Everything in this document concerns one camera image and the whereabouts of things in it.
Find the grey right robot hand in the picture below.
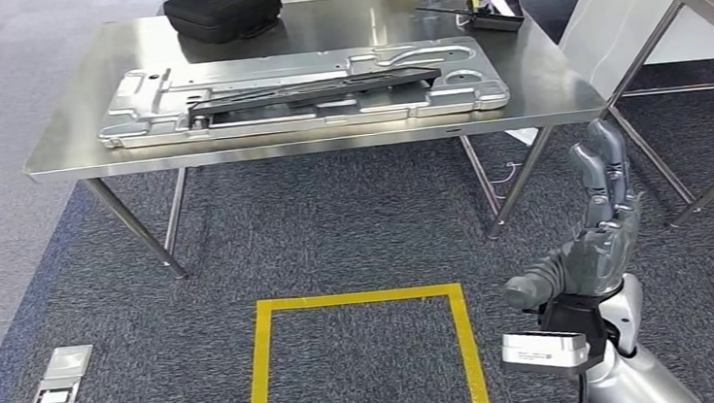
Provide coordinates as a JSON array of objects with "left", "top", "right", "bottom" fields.
[{"left": 491, "top": 116, "right": 652, "bottom": 314}]

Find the black plastic panel part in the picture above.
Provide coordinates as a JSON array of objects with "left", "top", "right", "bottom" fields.
[{"left": 185, "top": 62, "right": 445, "bottom": 122}]

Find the stainless steel workbench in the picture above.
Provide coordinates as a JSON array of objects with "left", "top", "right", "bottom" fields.
[{"left": 10, "top": 0, "right": 620, "bottom": 294}]

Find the white panel board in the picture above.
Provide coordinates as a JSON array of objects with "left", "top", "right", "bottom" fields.
[{"left": 555, "top": 0, "right": 714, "bottom": 102}]

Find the yellow floor tape square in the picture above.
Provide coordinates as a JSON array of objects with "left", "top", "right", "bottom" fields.
[{"left": 235, "top": 281, "right": 493, "bottom": 403}]

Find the black zip carrying case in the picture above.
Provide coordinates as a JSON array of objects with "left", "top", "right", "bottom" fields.
[{"left": 163, "top": 0, "right": 286, "bottom": 49}]

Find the stamped silver metal plate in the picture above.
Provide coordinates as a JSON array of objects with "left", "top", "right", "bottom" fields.
[{"left": 92, "top": 33, "right": 512, "bottom": 151}]

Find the steel floor socket box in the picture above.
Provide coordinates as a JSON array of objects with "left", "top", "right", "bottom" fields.
[{"left": 23, "top": 344, "right": 100, "bottom": 403}]

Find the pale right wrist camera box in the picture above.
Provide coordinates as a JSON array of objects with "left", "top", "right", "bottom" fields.
[{"left": 499, "top": 325, "right": 594, "bottom": 383}]

